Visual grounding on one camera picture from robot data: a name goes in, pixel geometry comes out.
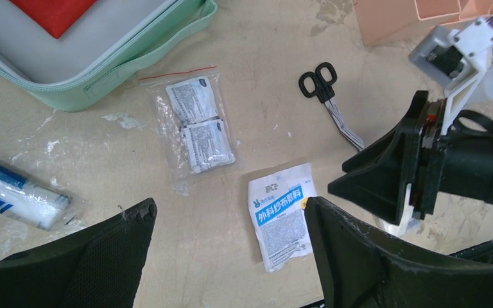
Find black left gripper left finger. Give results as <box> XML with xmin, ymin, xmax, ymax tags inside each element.
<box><xmin>0</xmin><ymin>198</ymin><xmax>157</xmax><ymax>307</ymax></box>

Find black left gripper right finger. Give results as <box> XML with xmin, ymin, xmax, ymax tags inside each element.
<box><xmin>305</xmin><ymin>197</ymin><xmax>493</xmax><ymax>307</ymax></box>

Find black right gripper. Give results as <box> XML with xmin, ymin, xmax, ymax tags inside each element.
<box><xmin>327</xmin><ymin>90</ymin><xmax>493</xmax><ymax>225</ymax></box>

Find white blue mask packet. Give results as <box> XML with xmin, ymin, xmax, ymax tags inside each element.
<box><xmin>248</xmin><ymin>163</ymin><xmax>318</xmax><ymax>273</ymax></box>

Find black handled scissors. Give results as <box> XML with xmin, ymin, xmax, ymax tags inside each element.
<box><xmin>298</xmin><ymin>62</ymin><xmax>365</xmax><ymax>151</ymax></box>

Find red first aid pouch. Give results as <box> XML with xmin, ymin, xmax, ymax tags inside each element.
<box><xmin>10</xmin><ymin>0</ymin><xmax>96</xmax><ymax>39</ymax></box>

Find green medicine case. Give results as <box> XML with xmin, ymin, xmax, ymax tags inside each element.
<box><xmin>0</xmin><ymin>1</ymin><xmax>218</xmax><ymax>112</ymax></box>

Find small white blue tube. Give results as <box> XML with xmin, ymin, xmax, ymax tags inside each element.
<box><xmin>0</xmin><ymin>165</ymin><xmax>71</xmax><ymax>230</ymax></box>

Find peach desk file organizer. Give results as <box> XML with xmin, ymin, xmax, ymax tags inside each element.
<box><xmin>352</xmin><ymin>0</ymin><xmax>493</xmax><ymax>47</ymax></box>

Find clear bag alcohol pads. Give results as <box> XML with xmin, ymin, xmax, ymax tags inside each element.
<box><xmin>138</xmin><ymin>65</ymin><xmax>238</xmax><ymax>196</ymax></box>

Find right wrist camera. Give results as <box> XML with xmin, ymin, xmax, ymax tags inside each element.
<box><xmin>409</xmin><ymin>17</ymin><xmax>493</xmax><ymax>135</ymax></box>

